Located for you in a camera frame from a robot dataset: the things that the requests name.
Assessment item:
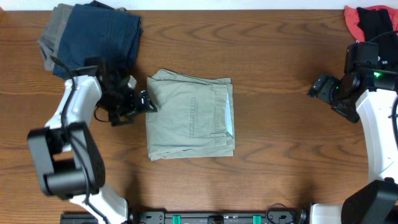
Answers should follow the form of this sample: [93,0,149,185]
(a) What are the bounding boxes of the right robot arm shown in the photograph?
[307,42,397,223]

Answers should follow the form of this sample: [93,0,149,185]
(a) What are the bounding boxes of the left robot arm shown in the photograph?
[27,57,157,223]

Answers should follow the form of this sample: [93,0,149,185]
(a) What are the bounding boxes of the folded navy blue shorts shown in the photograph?
[57,1,142,73]

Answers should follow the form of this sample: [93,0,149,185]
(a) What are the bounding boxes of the red garment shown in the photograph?
[344,5,397,42]

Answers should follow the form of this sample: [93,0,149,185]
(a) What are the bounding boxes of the black garment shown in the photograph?
[356,7,398,63]

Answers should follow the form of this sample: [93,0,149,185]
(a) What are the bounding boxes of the folded grey shorts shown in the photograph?
[38,4,73,71]

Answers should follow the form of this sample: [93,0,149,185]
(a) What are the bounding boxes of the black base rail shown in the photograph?
[60,210,312,224]

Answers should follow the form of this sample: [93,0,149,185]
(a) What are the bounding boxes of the khaki green shorts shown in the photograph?
[146,69,235,161]

